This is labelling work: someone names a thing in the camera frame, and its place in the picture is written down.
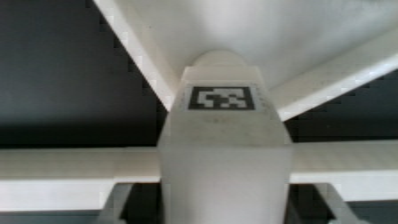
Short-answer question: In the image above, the white L-shaped obstacle fence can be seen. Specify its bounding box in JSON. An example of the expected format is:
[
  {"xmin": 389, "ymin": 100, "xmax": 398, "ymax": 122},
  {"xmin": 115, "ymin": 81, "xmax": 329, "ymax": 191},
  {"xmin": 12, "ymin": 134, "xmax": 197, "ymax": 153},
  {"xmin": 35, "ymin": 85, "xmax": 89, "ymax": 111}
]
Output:
[{"xmin": 0, "ymin": 140, "xmax": 398, "ymax": 212}]

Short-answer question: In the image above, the white table leg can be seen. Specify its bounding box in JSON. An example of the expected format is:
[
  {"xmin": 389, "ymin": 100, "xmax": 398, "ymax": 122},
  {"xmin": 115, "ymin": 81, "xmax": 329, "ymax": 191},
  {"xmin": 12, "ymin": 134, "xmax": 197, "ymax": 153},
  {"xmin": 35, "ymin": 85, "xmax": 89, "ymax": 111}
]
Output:
[{"xmin": 158, "ymin": 51, "xmax": 293, "ymax": 224}]

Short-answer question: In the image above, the white square table top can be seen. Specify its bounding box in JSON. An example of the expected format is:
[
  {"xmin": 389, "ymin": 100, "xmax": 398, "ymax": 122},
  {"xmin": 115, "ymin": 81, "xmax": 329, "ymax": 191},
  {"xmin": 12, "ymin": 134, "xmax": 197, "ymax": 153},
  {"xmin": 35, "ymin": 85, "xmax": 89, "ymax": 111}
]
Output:
[{"xmin": 92, "ymin": 0, "xmax": 398, "ymax": 119}]

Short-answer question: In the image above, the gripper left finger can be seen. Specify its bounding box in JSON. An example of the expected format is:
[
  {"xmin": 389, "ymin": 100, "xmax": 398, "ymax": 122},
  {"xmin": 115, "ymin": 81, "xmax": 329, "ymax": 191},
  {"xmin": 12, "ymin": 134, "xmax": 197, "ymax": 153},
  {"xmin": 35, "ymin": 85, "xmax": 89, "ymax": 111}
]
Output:
[{"xmin": 94, "ymin": 183, "xmax": 160, "ymax": 224}]

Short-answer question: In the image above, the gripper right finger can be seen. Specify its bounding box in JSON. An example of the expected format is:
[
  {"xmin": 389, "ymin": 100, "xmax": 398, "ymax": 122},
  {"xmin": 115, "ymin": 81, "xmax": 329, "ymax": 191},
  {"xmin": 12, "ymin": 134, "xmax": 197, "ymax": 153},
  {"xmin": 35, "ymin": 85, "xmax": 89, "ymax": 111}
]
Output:
[{"xmin": 286, "ymin": 183, "xmax": 369, "ymax": 224}]

